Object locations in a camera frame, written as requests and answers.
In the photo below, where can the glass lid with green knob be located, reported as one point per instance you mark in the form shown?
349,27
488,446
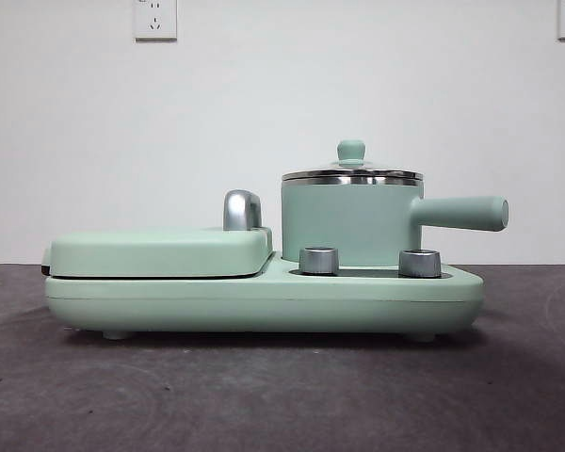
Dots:
352,150

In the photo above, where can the silver control knob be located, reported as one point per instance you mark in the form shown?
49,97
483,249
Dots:
318,260
419,263

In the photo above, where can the mint green breakfast machine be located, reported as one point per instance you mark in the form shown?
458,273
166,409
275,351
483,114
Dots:
263,292

